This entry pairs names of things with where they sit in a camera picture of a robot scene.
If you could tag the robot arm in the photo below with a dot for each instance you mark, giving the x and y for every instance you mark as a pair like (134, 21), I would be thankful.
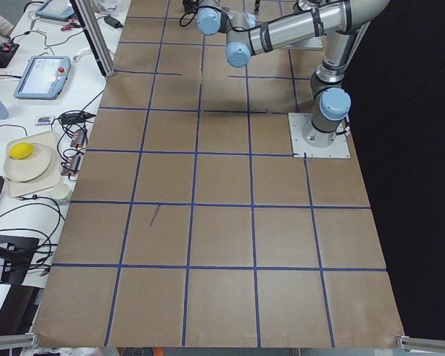
(341, 23)

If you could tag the black monitor stand base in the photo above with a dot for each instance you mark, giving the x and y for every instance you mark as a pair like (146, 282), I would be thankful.
(16, 254)

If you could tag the white paper cup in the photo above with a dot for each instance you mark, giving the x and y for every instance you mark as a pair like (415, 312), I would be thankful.
(61, 193)

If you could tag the beige tray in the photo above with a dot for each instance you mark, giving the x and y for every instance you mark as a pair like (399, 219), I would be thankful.
(50, 178)

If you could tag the black power adapter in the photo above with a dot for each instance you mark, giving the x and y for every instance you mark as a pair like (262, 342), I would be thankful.
(113, 22)

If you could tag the beige plate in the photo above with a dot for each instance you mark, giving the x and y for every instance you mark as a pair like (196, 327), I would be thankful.
(27, 169)

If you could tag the yellow lemon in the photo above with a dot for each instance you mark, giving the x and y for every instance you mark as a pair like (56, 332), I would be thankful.
(21, 150)

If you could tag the teach pendant tablet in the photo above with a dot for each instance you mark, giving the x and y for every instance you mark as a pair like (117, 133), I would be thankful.
(43, 78)

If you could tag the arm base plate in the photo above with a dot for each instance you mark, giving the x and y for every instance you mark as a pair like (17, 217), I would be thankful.
(314, 43)
(307, 142)

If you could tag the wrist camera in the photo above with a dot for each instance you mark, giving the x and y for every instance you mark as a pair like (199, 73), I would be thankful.
(190, 6)

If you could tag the aluminium frame post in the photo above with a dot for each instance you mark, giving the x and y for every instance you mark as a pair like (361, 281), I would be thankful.
(93, 34)

